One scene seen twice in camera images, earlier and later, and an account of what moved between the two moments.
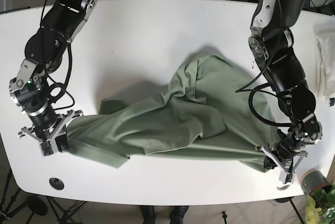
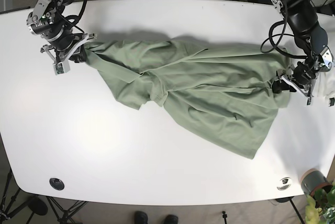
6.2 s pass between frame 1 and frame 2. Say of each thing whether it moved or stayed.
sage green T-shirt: moved
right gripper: moved
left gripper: moved
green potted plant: stayed
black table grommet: stayed
